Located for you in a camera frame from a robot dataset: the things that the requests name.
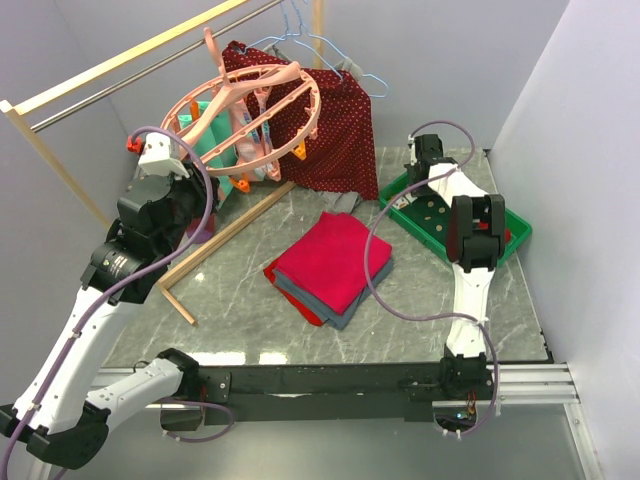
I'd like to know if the dark green dotted sock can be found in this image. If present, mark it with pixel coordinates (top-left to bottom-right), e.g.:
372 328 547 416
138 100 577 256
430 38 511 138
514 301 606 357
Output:
400 197 450 244

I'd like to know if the pink round clip hanger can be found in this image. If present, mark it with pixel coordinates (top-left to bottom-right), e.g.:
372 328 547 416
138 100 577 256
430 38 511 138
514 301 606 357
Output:
161 27 321 193

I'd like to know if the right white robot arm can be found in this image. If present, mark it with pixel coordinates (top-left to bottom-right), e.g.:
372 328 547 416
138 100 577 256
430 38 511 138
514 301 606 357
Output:
405 134 506 399

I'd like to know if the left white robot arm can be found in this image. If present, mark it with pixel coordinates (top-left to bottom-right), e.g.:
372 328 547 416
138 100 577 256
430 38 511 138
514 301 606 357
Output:
1 159 217 471

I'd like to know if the snowman pattern sock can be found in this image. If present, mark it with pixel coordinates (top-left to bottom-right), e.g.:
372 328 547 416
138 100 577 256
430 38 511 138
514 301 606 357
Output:
393 194 416 210

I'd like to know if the maroon purple hanging sock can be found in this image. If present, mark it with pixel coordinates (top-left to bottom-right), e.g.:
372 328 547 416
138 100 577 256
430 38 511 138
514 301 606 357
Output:
185 213 216 245

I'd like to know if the dark red dotted cloth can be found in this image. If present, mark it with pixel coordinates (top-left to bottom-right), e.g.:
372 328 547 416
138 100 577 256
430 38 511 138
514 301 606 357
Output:
222 41 379 200

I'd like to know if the grey cloth under dress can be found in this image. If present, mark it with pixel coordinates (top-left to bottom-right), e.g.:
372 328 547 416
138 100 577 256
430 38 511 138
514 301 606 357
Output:
319 191 362 214

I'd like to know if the teal hanging sock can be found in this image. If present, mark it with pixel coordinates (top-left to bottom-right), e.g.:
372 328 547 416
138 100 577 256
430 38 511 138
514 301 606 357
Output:
178 100 237 207

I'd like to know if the green plastic tray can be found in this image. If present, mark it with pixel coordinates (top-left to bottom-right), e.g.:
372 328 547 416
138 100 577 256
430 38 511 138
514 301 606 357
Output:
388 194 532 266

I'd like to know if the red folded towel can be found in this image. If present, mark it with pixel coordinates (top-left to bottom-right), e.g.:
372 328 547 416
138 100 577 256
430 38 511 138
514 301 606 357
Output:
263 258 324 327

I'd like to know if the metal hanging rod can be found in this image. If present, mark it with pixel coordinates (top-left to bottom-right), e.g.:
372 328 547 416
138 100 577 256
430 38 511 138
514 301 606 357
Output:
31 1 281 133

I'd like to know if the grey folded towel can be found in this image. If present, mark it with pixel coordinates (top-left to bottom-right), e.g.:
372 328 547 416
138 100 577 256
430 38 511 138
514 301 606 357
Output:
275 271 371 330

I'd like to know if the black base beam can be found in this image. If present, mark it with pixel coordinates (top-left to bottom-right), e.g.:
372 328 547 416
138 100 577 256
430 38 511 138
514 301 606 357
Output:
200 361 494 422

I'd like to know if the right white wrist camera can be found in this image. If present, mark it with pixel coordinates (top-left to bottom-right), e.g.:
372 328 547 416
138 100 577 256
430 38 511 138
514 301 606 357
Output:
408 134 444 165

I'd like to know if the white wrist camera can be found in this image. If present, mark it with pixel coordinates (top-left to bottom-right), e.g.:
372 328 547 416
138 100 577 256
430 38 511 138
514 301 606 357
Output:
126 132 190 179
408 134 444 165

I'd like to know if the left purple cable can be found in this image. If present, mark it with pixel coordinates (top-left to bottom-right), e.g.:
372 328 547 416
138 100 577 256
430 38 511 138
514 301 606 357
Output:
0 124 236 476

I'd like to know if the purple cable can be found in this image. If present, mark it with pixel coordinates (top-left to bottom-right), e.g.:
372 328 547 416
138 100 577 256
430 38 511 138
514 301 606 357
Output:
363 119 501 441
0 124 236 476

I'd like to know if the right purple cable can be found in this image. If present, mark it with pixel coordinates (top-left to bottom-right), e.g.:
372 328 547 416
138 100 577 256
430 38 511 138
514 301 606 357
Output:
363 119 501 441

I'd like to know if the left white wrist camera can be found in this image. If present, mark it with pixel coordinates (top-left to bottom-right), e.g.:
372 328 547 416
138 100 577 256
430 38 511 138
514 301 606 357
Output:
126 132 190 179

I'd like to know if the blue wire hanger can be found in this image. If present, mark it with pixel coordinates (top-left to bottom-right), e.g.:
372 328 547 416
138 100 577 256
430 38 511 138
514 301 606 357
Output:
244 0 389 99

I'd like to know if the wooden clothes rack frame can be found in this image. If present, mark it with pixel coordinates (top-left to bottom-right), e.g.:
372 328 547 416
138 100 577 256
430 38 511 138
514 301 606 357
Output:
0 0 327 329

